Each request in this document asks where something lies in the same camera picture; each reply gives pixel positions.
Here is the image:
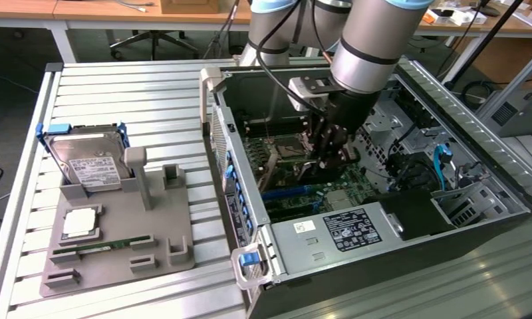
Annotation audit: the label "silver CPU chip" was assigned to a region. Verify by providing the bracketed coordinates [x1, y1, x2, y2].
[61, 209, 98, 239]

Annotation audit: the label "hard disk with blue bracket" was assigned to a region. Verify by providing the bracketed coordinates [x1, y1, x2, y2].
[34, 122, 133, 193]

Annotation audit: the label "black open PC case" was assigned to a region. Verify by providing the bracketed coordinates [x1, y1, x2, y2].
[198, 54, 532, 319]

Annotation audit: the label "white desk device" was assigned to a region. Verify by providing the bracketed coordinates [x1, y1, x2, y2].
[429, 8, 488, 27]

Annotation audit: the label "green graphics card black fan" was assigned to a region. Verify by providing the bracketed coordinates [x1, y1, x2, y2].
[255, 151, 342, 193]

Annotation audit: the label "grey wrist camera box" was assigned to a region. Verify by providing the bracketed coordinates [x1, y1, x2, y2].
[286, 76, 342, 112]

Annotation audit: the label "CPU socket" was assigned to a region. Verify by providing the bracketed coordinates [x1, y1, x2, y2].
[269, 134, 313, 160]

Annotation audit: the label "green motherboard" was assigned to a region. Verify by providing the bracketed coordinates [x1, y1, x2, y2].
[241, 122, 382, 223]

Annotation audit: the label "black office chair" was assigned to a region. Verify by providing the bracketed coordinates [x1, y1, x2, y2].
[109, 29, 199, 60]

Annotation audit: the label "green RAM stick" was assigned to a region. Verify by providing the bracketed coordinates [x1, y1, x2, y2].
[51, 241, 133, 259]

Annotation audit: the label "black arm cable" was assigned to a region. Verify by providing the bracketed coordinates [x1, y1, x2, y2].
[254, 0, 333, 117]

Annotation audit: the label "blue wire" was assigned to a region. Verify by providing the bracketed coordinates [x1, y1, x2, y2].
[433, 142, 453, 193]

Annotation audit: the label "grey power supply unit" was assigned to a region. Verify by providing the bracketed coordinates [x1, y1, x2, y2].
[269, 203, 404, 276]

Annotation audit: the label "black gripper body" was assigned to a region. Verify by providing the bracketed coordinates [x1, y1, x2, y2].
[307, 88, 382, 174]

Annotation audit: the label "wooden desk white frame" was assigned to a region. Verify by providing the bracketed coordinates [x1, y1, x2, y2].
[0, 0, 253, 64]
[414, 0, 532, 84]

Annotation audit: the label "silver chipset heatsink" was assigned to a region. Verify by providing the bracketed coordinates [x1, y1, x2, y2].
[322, 191, 354, 211]

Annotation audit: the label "black tripod pole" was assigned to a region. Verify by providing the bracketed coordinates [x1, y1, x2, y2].
[442, 0, 526, 88]

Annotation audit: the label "blue expansion slot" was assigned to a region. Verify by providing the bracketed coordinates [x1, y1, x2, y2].
[261, 185, 311, 201]

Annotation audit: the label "grey computer tower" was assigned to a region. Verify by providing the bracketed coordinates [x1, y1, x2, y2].
[490, 89, 532, 138]

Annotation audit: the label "black round desk item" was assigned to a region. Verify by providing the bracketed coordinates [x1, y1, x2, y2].
[477, 2, 501, 17]

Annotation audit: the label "grey parts rack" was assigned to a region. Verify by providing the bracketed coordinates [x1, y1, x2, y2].
[38, 146, 197, 298]

